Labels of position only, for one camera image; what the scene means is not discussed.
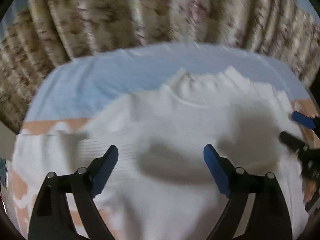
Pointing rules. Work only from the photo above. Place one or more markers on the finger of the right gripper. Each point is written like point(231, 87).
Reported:
point(296, 145)
point(308, 122)

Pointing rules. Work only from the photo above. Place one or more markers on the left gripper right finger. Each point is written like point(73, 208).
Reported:
point(269, 218)

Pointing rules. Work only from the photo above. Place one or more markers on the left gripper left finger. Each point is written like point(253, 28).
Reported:
point(51, 217)

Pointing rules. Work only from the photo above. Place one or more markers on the white knit sweater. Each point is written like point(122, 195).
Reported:
point(161, 187)

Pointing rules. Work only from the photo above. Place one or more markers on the orange white lettered bedspread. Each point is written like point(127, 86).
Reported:
point(79, 90)

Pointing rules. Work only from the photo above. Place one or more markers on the blue floral curtain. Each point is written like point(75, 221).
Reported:
point(38, 36)

